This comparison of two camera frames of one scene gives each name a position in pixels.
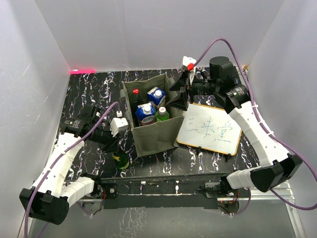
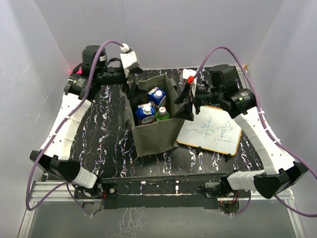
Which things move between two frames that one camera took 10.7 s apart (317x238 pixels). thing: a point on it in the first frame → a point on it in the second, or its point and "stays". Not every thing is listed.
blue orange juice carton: (157, 96) stays
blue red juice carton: (145, 114) stays
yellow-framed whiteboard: (209, 128) stays
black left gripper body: (109, 141) → (128, 89)
